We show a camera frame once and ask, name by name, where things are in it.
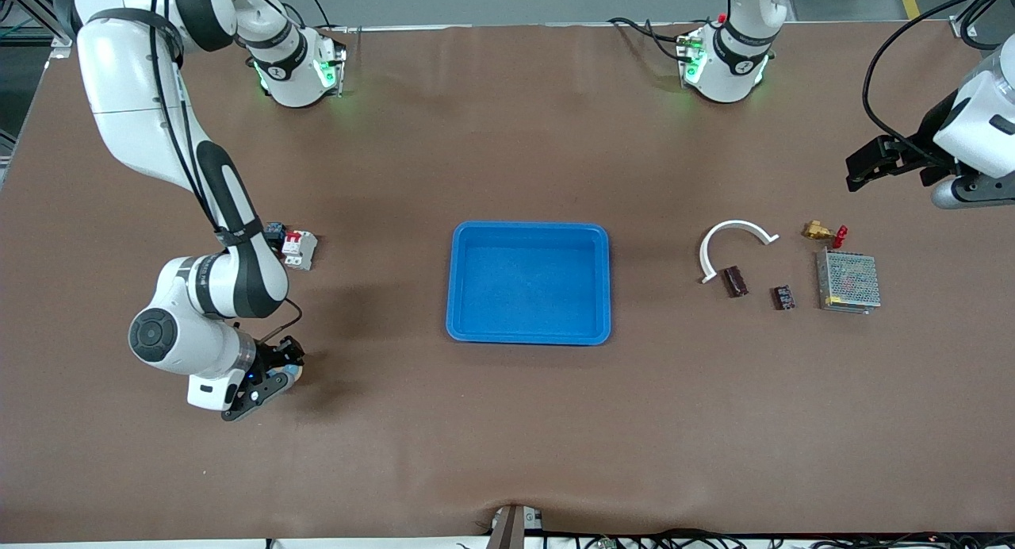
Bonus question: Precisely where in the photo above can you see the metal mesh power supply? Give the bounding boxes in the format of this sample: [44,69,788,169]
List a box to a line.
[816,248,882,315]

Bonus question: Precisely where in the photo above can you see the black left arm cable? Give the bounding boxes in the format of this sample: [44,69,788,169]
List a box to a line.
[862,0,1015,150]

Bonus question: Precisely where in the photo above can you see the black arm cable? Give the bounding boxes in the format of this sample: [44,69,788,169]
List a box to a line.
[862,0,1015,150]
[149,0,305,345]

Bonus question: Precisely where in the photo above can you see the brass valve red handle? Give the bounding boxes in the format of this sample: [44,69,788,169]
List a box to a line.
[802,221,848,250]

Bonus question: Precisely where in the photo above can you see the white curved pipe clamp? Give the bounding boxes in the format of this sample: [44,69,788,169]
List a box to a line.
[699,220,780,285]

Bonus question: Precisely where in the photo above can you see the white red circuit breaker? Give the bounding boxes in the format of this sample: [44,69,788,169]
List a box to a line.
[282,229,319,271]

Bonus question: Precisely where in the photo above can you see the blue plastic tray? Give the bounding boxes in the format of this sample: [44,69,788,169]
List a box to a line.
[446,221,612,346]

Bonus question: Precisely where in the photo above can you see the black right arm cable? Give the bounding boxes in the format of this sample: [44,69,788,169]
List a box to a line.
[149,0,305,345]

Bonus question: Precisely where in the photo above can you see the black cables along table edge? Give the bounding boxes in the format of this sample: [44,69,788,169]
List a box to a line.
[547,528,1015,549]

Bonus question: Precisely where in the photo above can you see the metal table edge bracket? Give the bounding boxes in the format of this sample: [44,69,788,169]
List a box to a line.
[485,505,545,549]

